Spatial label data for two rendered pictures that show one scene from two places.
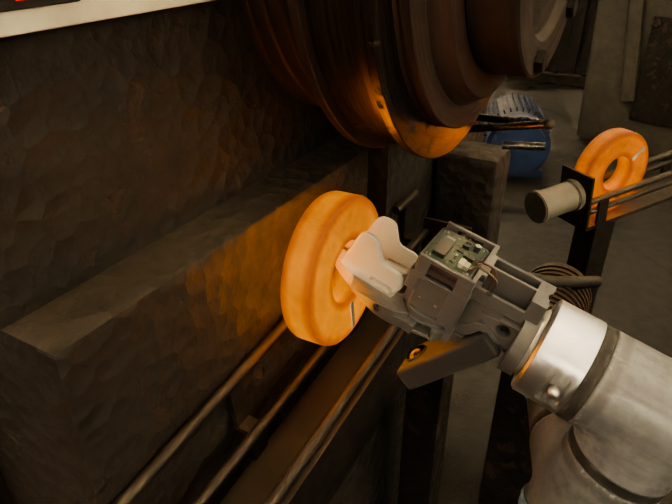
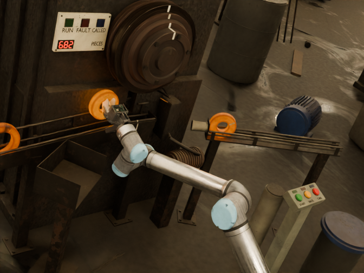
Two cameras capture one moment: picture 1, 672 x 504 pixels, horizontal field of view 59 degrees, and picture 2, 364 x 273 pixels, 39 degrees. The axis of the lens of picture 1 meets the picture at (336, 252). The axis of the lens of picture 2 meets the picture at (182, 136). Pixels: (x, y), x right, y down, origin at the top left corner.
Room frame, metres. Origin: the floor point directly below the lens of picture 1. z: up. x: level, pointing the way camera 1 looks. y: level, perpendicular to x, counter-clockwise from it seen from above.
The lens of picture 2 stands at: (-1.55, -0.91, 2.06)
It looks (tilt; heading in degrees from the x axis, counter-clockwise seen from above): 30 degrees down; 13
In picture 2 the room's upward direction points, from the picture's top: 18 degrees clockwise
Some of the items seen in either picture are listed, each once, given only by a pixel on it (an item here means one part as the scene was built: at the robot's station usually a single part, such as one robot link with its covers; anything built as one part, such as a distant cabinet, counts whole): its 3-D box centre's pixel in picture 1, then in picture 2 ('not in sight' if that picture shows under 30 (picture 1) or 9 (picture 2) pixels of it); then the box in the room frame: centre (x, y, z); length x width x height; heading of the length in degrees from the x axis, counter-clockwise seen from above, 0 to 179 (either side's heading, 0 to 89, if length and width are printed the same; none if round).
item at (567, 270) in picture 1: (529, 396); (175, 187); (0.91, -0.39, 0.27); 0.22 x 0.13 x 0.53; 150
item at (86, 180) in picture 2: not in sight; (60, 222); (0.13, -0.09, 0.36); 0.26 x 0.20 x 0.72; 5
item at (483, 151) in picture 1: (464, 215); (166, 116); (0.90, -0.22, 0.68); 0.11 x 0.08 x 0.24; 60
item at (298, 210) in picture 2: not in sight; (286, 234); (0.91, -1.09, 0.31); 0.24 x 0.16 x 0.62; 150
